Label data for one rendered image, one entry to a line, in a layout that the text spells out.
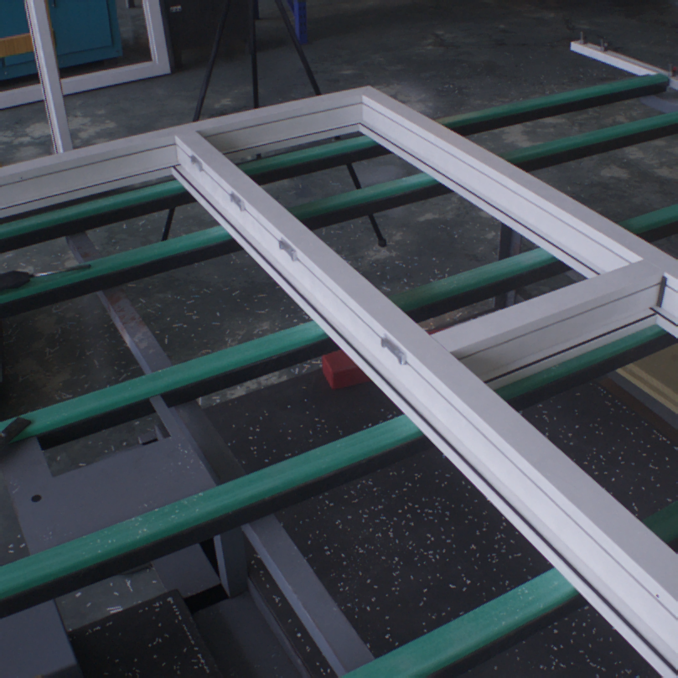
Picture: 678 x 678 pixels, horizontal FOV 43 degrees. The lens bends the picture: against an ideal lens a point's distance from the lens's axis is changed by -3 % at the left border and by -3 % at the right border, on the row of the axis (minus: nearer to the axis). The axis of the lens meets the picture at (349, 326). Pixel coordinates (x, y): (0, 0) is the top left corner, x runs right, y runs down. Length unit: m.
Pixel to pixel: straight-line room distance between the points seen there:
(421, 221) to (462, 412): 2.42
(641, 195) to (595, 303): 2.57
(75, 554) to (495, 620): 0.44
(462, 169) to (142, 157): 0.60
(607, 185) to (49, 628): 3.12
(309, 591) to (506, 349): 0.41
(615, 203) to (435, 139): 2.06
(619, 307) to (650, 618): 0.52
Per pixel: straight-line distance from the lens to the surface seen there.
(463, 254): 3.18
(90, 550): 0.97
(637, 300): 1.28
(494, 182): 1.55
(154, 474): 1.05
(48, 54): 3.71
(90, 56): 5.42
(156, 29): 5.17
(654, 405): 1.60
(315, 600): 0.94
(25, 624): 1.15
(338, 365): 1.55
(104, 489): 1.05
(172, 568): 1.34
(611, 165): 4.02
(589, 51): 2.60
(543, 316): 1.15
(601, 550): 0.89
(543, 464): 0.93
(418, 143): 1.73
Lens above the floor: 1.56
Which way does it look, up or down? 34 degrees down
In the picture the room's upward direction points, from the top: 1 degrees counter-clockwise
